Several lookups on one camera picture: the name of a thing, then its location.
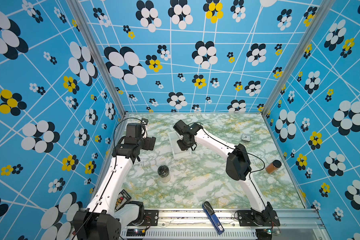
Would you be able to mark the brown spice jar black lid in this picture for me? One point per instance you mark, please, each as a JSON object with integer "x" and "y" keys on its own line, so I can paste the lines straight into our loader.
{"x": 273, "y": 166}

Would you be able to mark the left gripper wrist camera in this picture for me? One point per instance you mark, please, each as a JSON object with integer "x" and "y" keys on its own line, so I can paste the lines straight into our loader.
{"x": 145, "y": 121}

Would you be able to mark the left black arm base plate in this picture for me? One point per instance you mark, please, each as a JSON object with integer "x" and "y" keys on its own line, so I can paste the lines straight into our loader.
{"x": 150, "y": 218}

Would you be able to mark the aluminium front rail frame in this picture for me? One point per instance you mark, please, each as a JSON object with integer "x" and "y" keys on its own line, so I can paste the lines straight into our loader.
{"x": 193, "y": 224}

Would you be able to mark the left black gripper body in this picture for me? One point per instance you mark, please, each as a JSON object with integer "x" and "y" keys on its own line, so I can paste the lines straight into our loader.
{"x": 140, "y": 143}

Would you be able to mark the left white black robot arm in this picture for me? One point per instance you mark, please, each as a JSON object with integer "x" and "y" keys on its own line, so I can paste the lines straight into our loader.
{"x": 100, "y": 220}

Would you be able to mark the small grey square box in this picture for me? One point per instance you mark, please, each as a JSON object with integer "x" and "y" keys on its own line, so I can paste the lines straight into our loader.
{"x": 246, "y": 138}

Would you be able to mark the white plastic bin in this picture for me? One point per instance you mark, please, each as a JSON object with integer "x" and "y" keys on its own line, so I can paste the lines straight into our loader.
{"x": 177, "y": 152}

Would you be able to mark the blue black handheld device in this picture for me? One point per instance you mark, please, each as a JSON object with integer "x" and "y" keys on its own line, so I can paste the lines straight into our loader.
{"x": 208, "y": 209}

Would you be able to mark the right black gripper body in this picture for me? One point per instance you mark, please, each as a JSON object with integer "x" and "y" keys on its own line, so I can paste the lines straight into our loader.
{"x": 183, "y": 144}

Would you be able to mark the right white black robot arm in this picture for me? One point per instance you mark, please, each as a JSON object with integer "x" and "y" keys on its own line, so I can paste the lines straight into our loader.
{"x": 238, "y": 167}

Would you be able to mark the white jar black lid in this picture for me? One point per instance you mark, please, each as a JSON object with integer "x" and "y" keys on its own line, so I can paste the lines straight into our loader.
{"x": 164, "y": 173}

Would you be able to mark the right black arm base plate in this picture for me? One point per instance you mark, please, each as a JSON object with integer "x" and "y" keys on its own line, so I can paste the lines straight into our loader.
{"x": 248, "y": 218}

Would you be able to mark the black orange circuit board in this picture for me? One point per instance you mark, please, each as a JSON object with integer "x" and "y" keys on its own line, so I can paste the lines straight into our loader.
{"x": 123, "y": 199}

